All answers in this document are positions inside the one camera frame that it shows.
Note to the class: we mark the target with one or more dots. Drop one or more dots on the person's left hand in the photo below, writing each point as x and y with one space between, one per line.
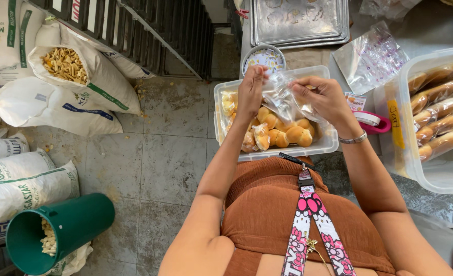
249 96

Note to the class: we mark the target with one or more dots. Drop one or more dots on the person's right hand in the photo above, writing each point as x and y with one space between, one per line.
326 101

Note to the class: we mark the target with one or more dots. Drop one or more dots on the person's left fingers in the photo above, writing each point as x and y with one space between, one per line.
259 73

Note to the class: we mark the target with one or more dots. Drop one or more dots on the small clear plastic bag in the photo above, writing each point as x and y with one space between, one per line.
282 96

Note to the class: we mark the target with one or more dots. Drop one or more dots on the heap of small white sachets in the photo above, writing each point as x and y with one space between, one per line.
266 59

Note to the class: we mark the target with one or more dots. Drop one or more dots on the round metal bowl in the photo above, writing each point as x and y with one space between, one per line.
245 57

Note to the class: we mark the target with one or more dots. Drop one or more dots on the red clip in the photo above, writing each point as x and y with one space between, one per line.
242 13

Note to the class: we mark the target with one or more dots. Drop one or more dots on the pile of round golden buns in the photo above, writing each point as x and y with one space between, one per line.
287 130

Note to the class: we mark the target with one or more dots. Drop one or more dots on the bagged round buns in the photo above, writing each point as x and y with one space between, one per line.
257 138

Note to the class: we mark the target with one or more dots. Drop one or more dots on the stack of metal baking trays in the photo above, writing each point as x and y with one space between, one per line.
299 21

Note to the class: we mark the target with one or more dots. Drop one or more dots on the clear plastic tub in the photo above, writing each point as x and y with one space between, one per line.
326 147

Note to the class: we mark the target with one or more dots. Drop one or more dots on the stack of small printed labels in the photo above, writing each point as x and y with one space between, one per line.
356 101

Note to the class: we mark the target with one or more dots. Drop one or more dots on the pack of clear printed bags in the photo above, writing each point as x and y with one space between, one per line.
370 57

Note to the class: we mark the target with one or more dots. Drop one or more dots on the dark metal gate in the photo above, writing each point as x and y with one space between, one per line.
146 30

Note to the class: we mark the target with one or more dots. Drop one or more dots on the pink tape dispenser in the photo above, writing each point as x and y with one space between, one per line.
378 125

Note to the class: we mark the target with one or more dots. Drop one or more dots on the brown ribbed top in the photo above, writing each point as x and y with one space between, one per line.
261 214

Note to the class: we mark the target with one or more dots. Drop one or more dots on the crumpled clear plastic sheet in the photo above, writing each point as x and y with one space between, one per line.
387 7

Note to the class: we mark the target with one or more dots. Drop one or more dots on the yellow tape label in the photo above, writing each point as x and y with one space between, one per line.
395 124

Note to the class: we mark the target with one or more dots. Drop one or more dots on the open white sack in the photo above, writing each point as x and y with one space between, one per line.
104 84

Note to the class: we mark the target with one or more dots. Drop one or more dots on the row of bagged long buns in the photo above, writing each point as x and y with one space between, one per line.
441 115

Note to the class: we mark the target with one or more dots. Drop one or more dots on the large clear plastic container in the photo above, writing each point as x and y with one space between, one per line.
422 172

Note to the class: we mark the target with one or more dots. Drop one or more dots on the heap of tan chips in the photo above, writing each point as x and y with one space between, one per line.
65 65

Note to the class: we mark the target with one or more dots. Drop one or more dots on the green plastic bucket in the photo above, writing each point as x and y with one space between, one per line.
73 226

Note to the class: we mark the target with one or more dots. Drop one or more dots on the heap of white flour sacks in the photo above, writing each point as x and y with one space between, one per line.
27 184

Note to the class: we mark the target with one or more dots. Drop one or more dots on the white plastic bag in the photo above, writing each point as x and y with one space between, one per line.
71 260

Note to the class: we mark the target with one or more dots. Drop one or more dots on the white pieces in bucket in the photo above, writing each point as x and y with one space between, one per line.
49 239

